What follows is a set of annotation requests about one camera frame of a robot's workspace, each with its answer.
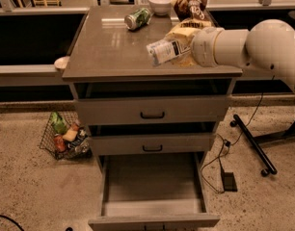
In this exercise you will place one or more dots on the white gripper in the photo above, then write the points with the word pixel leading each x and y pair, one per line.
pixel 201 46

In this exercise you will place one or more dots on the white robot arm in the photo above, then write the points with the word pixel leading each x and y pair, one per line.
pixel 269 46

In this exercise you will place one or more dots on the top grey drawer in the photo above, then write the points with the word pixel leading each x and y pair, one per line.
pixel 115 103

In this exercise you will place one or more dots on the grey drawer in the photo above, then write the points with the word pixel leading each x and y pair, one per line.
pixel 152 138
pixel 152 192
pixel 115 103

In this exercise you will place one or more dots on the grey drawer cabinet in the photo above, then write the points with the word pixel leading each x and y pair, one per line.
pixel 107 52

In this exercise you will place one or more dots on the middle grey drawer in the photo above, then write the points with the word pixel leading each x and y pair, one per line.
pixel 152 138

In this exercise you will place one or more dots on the bottom grey drawer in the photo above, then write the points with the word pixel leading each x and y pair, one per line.
pixel 152 192

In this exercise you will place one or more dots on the brown chip bag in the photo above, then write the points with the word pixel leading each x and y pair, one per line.
pixel 191 13

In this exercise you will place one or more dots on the white bowl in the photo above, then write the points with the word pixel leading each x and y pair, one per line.
pixel 160 7

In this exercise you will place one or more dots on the green soda can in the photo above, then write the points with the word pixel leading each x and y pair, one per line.
pixel 137 19

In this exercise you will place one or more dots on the small round white disc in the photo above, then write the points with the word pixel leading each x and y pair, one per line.
pixel 61 63

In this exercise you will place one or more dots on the black wheeled stand base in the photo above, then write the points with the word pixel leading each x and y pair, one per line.
pixel 257 141

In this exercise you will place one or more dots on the black floor pedal box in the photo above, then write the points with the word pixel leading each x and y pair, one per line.
pixel 229 183

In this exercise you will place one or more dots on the green chip bag in basket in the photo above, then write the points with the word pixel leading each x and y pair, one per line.
pixel 58 123

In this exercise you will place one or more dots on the black wire basket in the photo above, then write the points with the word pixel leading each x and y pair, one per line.
pixel 65 138

